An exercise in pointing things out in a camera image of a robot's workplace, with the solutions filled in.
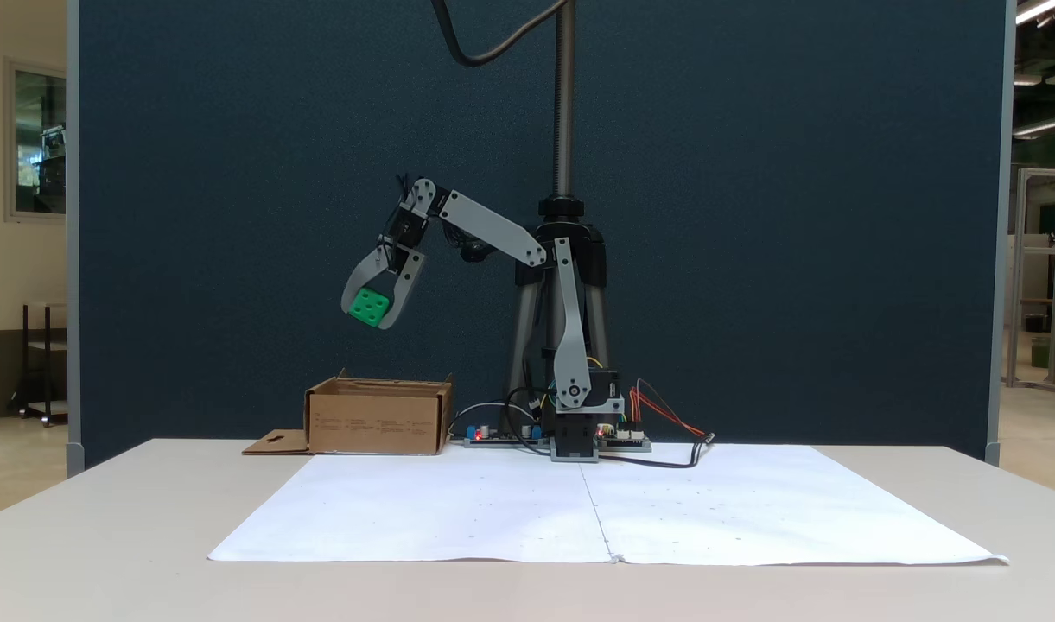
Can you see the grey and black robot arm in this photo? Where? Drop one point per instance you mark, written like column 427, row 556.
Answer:
column 492, row 229

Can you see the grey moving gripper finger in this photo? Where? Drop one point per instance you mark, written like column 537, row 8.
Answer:
column 409, row 281

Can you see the green dice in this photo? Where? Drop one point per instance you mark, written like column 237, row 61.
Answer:
column 370, row 307

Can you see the metal camera tripod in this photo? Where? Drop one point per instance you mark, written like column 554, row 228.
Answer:
column 565, row 104

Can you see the brown cardboard box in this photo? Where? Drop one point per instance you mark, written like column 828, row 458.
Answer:
column 376, row 423

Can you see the framed wall window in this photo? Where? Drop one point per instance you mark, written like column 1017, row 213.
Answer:
column 39, row 138

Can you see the green circuit board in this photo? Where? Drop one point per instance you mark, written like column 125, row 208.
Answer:
column 626, row 442

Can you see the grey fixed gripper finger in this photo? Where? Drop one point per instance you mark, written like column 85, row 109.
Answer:
column 365, row 272

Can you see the blue circuit board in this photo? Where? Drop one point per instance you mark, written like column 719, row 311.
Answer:
column 501, row 440

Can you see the ceiling light strip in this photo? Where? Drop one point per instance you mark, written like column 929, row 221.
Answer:
column 1041, row 9
column 1045, row 126

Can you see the black shelf cart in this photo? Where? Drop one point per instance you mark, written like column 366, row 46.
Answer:
column 47, row 371

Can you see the dark blue partition panel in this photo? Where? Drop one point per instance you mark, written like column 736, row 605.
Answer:
column 276, row 216

